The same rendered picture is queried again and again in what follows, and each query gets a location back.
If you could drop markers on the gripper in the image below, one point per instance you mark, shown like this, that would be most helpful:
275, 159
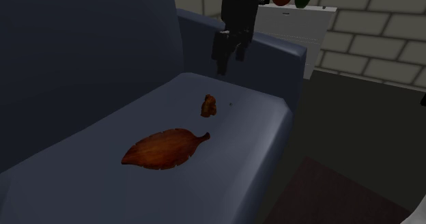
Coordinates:
239, 15

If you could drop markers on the small brown figure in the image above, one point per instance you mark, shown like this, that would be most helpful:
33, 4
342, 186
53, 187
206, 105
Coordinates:
208, 106

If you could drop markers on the white cabinet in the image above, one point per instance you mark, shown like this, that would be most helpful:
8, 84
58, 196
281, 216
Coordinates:
293, 27

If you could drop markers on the brown leaf-shaped wooden tray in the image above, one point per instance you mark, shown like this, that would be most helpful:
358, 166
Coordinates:
163, 150

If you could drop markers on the dark blue sofa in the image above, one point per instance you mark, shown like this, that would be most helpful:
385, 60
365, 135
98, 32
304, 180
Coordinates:
83, 83

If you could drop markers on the dark red rug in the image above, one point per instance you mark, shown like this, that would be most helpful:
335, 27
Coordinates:
326, 196

